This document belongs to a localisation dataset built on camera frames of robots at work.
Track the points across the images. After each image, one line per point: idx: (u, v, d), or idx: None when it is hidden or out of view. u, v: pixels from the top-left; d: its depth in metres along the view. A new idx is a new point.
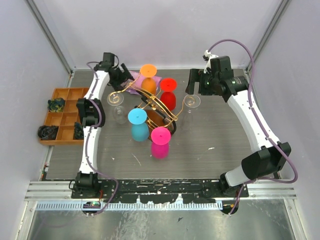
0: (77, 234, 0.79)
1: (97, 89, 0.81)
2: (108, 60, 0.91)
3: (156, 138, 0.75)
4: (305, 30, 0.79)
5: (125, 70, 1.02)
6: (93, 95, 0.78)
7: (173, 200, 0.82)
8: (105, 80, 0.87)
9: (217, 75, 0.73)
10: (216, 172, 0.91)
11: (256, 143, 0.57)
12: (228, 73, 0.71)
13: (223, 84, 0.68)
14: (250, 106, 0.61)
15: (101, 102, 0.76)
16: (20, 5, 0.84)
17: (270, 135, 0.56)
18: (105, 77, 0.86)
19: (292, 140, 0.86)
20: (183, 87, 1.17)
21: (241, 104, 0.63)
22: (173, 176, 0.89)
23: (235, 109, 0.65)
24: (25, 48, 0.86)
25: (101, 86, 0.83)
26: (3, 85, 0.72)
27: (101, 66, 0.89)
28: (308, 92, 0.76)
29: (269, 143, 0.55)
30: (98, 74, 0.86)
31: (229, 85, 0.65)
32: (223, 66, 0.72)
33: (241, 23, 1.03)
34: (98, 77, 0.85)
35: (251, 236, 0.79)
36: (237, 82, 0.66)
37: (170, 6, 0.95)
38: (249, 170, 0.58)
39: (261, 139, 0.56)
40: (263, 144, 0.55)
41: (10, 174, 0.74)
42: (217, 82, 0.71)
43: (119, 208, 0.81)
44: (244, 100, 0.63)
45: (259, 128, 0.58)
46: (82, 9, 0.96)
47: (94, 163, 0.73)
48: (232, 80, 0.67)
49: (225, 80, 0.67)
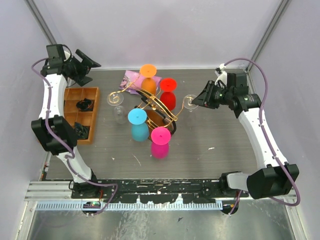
0: (77, 234, 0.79)
1: (55, 101, 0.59)
2: (56, 56, 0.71)
3: (156, 137, 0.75)
4: (305, 30, 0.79)
5: (83, 57, 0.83)
6: (52, 112, 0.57)
7: (173, 200, 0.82)
8: (62, 86, 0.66)
9: (232, 90, 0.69)
10: (216, 172, 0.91)
11: (262, 161, 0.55)
12: (242, 90, 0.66)
13: (236, 100, 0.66)
14: (260, 124, 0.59)
15: (64, 120, 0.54)
16: (20, 6, 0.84)
17: (278, 155, 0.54)
18: (60, 82, 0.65)
19: (293, 140, 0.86)
20: (183, 88, 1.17)
21: (251, 121, 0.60)
22: (174, 175, 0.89)
23: (245, 124, 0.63)
24: (24, 47, 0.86)
25: (58, 95, 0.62)
26: (3, 85, 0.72)
27: (50, 68, 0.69)
28: (308, 92, 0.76)
29: (276, 163, 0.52)
30: (49, 80, 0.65)
31: (241, 101, 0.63)
32: (239, 81, 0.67)
33: (241, 23, 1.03)
34: (51, 84, 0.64)
35: (251, 236, 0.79)
36: (250, 100, 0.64)
37: (170, 6, 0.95)
38: (254, 188, 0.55)
39: (268, 158, 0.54)
40: (270, 162, 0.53)
41: (10, 174, 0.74)
42: (230, 97, 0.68)
43: (119, 208, 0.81)
44: (255, 117, 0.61)
45: (267, 146, 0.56)
46: (82, 9, 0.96)
47: (86, 174, 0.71)
48: (245, 96, 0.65)
49: (237, 97, 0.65)
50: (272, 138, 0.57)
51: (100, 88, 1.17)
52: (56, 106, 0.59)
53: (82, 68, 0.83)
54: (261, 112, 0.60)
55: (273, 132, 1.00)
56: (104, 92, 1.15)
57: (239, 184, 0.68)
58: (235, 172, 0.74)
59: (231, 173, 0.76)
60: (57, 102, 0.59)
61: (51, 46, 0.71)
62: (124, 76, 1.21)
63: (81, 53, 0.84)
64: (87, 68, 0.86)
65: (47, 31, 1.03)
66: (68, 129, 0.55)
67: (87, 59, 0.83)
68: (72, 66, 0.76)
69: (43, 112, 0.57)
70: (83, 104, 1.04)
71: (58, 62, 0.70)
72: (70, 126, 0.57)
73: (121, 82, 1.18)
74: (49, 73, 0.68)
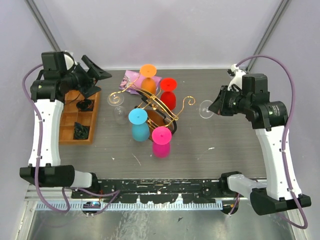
0: (77, 234, 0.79)
1: (47, 143, 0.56)
2: (53, 68, 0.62)
3: (157, 138, 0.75)
4: (305, 31, 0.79)
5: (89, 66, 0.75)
6: (43, 158, 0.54)
7: (173, 200, 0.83)
8: (55, 117, 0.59)
9: (250, 97, 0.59)
10: (216, 172, 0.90)
11: (275, 190, 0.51)
12: (262, 98, 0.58)
13: (256, 109, 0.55)
14: (282, 149, 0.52)
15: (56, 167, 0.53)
16: (19, 5, 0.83)
17: (293, 187, 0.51)
18: (53, 113, 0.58)
19: (292, 140, 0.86)
20: (183, 87, 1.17)
21: (271, 143, 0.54)
22: (174, 175, 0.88)
23: (263, 143, 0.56)
24: (24, 47, 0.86)
25: (49, 132, 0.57)
26: (3, 84, 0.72)
27: (41, 87, 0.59)
28: (309, 92, 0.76)
29: (289, 196, 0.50)
30: (40, 109, 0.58)
31: (264, 114, 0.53)
32: (258, 87, 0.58)
33: (241, 23, 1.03)
34: (42, 116, 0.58)
35: (251, 236, 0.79)
36: (274, 112, 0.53)
37: (170, 6, 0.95)
38: (257, 205, 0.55)
39: (282, 189, 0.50)
40: (283, 196, 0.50)
41: (9, 174, 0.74)
42: (248, 107, 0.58)
43: (119, 208, 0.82)
44: (277, 139, 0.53)
45: (284, 176, 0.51)
46: (82, 9, 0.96)
47: (85, 184, 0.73)
48: (269, 108, 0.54)
49: (259, 106, 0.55)
50: (289, 169, 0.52)
51: (100, 88, 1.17)
52: (47, 149, 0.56)
53: (87, 79, 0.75)
54: (285, 133, 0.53)
55: None
56: (103, 92, 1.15)
57: (241, 189, 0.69)
58: (236, 176, 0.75)
59: (231, 176, 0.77)
60: (49, 144, 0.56)
61: (46, 55, 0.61)
62: (124, 76, 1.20)
63: (87, 61, 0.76)
64: (93, 80, 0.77)
65: (47, 30, 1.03)
66: (61, 174, 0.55)
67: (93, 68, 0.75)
68: (72, 77, 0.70)
69: (34, 157, 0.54)
70: (83, 104, 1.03)
71: (55, 76, 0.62)
72: (62, 169, 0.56)
73: (121, 82, 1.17)
74: (42, 94, 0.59)
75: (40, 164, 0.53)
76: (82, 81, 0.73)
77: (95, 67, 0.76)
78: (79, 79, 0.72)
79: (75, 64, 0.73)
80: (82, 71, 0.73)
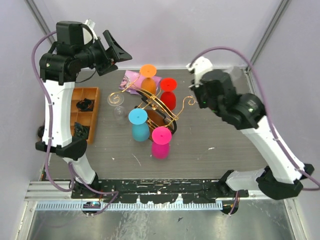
0: (77, 234, 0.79)
1: (56, 126, 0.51)
2: (66, 43, 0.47)
3: (157, 138, 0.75)
4: (305, 30, 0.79)
5: (110, 44, 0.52)
6: (54, 139, 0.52)
7: (173, 200, 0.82)
8: (66, 99, 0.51)
9: (221, 101, 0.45)
10: (216, 172, 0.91)
11: (286, 177, 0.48)
12: (233, 94, 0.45)
13: (234, 112, 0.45)
14: (276, 138, 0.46)
15: (64, 150, 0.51)
16: (19, 5, 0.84)
17: (297, 163, 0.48)
18: (62, 98, 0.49)
19: (293, 140, 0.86)
20: (183, 88, 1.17)
21: (265, 138, 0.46)
22: (173, 175, 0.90)
23: (252, 138, 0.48)
24: (24, 47, 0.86)
25: (59, 116, 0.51)
26: (3, 84, 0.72)
27: (48, 66, 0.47)
28: (309, 91, 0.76)
29: (299, 174, 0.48)
30: (49, 90, 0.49)
31: (247, 116, 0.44)
32: (226, 86, 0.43)
33: (241, 23, 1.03)
34: (51, 98, 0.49)
35: (252, 236, 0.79)
36: (253, 107, 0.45)
37: (170, 6, 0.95)
38: (269, 192, 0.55)
39: (291, 172, 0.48)
40: (295, 177, 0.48)
41: (10, 174, 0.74)
42: (225, 114, 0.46)
43: (119, 208, 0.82)
44: (267, 131, 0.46)
45: (287, 160, 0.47)
46: (82, 9, 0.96)
47: (88, 178, 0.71)
48: (246, 105, 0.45)
49: (237, 109, 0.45)
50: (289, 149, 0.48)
51: (100, 88, 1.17)
52: (58, 132, 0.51)
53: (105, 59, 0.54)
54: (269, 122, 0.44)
55: None
56: (103, 92, 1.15)
57: (245, 187, 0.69)
58: (231, 177, 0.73)
59: (229, 176, 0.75)
60: (59, 127, 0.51)
61: (62, 25, 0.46)
62: (124, 76, 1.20)
63: (109, 36, 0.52)
64: (112, 61, 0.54)
65: (47, 30, 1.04)
66: (72, 152, 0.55)
67: (115, 47, 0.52)
68: (87, 55, 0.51)
69: (46, 136, 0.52)
70: (83, 104, 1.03)
71: (67, 53, 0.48)
72: (73, 145, 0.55)
73: (121, 82, 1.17)
74: (52, 73, 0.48)
75: (52, 144, 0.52)
76: (98, 60, 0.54)
77: (116, 46, 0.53)
78: (97, 58, 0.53)
79: (95, 39, 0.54)
80: (101, 48, 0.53)
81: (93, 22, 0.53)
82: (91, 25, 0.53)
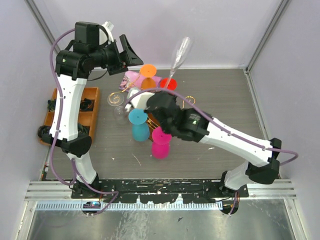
0: (77, 234, 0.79)
1: (65, 120, 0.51)
2: (83, 42, 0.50)
3: (157, 137, 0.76)
4: (305, 30, 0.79)
5: (124, 48, 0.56)
6: (61, 132, 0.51)
7: (173, 200, 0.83)
8: (77, 94, 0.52)
9: (171, 122, 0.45)
10: (216, 172, 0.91)
11: (260, 160, 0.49)
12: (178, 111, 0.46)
13: (184, 130, 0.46)
14: (230, 133, 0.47)
15: (70, 144, 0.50)
16: (19, 5, 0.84)
17: (262, 142, 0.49)
18: (74, 92, 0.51)
19: (293, 140, 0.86)
20: (183, 88, 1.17)
21: (220, 138, 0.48)
22: (173, 175, 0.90)
23: (213, 143, 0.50)
24: (24, 47, 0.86)
25: (68, 110, 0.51)
26: (3, 84, 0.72)
27: (64, 61, 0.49)
28: (309, 91, 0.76)
29: (269, 151, 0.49)
30: (61, 84, 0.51)
31: (197, 130, 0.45)
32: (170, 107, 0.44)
33: (241, 23, 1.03)
34: (63, 91, 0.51)
35: (251, 236, 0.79)
36: (197, 119, 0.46)
37: (170, 6, 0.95)
38: (258, 180, 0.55)
39: (261, 154, 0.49)
40: (267, 155, 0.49)
41: (10, 174, 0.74)
42: (177, 133, 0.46)
43: (119, 208, 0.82)
44: (219, 132, 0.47)
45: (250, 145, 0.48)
46: (82, 9, 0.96)
47: (88, 178, 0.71)
48: (191, 119, 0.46)
49: (186, 126, 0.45)
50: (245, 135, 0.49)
51: (100, 88, 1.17)
52: (66, 125, 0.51)
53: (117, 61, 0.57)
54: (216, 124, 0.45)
55: (273, 132, 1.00)
56: (104, 92, 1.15)
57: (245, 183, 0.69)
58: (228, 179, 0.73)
59: (225, 179, 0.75)
60: (68, 121, 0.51)
61: (81, 25, 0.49)
62: (124, 76, 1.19)
63: (125, 39, 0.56)
64: (122, 64, 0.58)
65: (48, 31, 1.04)
66: (76, 148, 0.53)
67: (129, 51, 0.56)
68: (101, 55, 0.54)
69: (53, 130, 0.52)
70: (83, 104, 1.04)
71: (83, 51, 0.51)
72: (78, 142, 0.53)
73: (121, 82, 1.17)
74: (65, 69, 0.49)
75: (58, 137, 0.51)
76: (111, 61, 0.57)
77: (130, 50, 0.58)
78: (109, 59, 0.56)
79: (111, 40, 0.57)
80: (115, 50, 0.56)
81: (112, 25, 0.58)
82: (110, 27, 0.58)
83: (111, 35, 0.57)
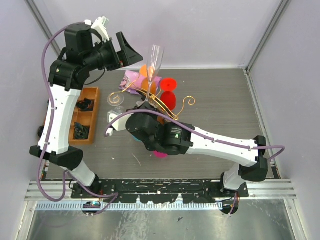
0: (77, 234, 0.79)
1: (55, 132, 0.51)
2: (75, 50, 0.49)
3: None
4: (305, 30, 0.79)
5: (122, 47, 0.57)
6: (50, 144, 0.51)
7: (173, 200, 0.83)
8: (69, 105, 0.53)
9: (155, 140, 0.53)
10: (216, 172, 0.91)
11: (248, 161, 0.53)
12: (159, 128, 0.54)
13: (168, 145, 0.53)
14: (214, 140, 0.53)
15: (59, 156, 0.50)
16: (19, 5, 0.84)
17: (246, 143, 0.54)
18: (66, 104, 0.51)
19: (293, 140, 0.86)
20: (183, 87, 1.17)
21: (205, 146, 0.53)
22: (174, 175, 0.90)
23: (200, 152, 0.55)
24: (23, 47, 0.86)
25: (59, 122, 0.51)
26: (3, 84, 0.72)
27: (59, 71, 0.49)
28: (309, 91, 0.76)
29: (255, 150, 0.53)
30: (54, 95, 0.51)
31: (179, 143, 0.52)
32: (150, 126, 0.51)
33: (241, 23, 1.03)
34: (55, 103, 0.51)
35: (251, 236, 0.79)
36: (179, 132, 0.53)
37: (170, 6, 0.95)
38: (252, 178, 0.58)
39: (248, 154, 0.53)
40: (254, 155, 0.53)
41: (10, 174, 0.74)
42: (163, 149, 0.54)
43: (119, 208, 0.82)
44: (203, 141, 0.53)
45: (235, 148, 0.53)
46: (82, 9, 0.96)
47: (85, 181, 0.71)
48: (172, 134, 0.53)
49: (169, 142, 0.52)
50: (227, 138, 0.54)
51: (100, 88, 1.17)
52: (56, 137, 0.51)
53: (113, 61, 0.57)
54: (198, 134, 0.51)
55: (274, 132, 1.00)
56: (104, 92, 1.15)
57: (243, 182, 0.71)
58: (226, 180, 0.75)
59: (225, 180, 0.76)
60: (58, 133, 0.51)
61: (70, 33, 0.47)
62: (124, 76, 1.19)
63: (122, 39, 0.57)
64: (120, 63, 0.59)
65: (47, 30, 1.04)
66: (66, 161, 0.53)
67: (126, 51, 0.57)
68: (97, 58, 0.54)
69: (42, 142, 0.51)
70: (83, 104, 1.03)
71: (77, 58, 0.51)
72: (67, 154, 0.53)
73: (121, 82, 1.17)
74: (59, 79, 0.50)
75: (47, 149, 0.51)
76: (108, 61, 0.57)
77: (128, 48, 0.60)
78: (106, 60, 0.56)
79: (107, 39, 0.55)
80: (110, 50, 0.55)
81: (107, 20, 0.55)
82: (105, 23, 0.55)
83: (107, 33, 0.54)
